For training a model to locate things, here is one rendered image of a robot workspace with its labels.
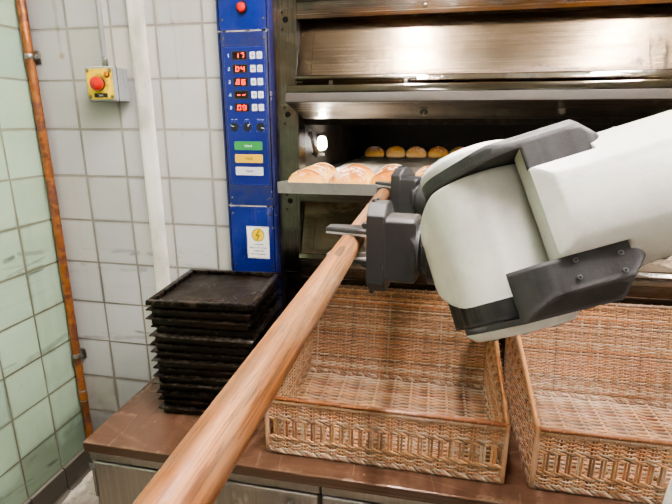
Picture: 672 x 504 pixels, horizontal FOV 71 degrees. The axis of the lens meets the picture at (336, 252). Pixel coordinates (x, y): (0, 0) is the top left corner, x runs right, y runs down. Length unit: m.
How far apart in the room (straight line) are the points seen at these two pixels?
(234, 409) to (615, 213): 0.24
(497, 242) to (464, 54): 1.13
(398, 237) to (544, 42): 0.96
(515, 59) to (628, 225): 1.15
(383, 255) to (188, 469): 0.42
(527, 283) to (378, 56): 1.18
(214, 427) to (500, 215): 0.21
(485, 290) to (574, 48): 1.19
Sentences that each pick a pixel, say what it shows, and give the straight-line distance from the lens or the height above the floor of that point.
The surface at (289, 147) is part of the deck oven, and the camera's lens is 1.49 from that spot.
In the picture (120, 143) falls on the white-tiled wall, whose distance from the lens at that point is 1.74.
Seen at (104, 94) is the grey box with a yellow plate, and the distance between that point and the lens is 1.67.
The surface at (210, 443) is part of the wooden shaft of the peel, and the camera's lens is 0.26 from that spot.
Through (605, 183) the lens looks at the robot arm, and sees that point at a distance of 0.31.
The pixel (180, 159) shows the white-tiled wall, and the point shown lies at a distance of 1.63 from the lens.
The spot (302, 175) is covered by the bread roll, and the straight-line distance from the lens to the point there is 1.20.
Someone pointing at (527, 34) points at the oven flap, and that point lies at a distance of 1.47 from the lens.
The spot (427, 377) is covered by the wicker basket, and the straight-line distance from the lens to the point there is 1.51.
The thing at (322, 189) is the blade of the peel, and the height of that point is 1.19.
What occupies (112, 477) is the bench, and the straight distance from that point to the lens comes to 1.44.
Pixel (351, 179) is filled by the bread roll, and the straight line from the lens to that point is 1.17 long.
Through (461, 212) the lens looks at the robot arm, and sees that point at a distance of 0.33.
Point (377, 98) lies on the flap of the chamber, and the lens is 1.28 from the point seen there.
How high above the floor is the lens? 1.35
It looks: 15 degrees down
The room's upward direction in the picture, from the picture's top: straight up
